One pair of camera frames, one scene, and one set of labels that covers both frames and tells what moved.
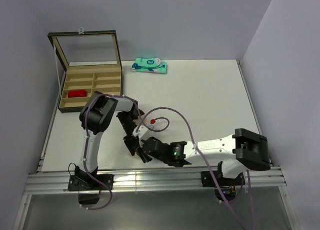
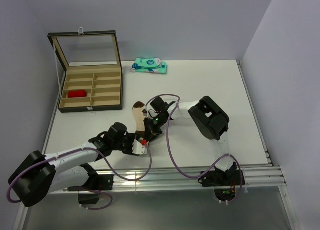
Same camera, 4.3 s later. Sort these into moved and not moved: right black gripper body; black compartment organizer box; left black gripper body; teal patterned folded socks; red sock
Moved: right black gripper body; left black gripper body
Not moved: red sock; teal patterned folded socks; black compartment organizer box
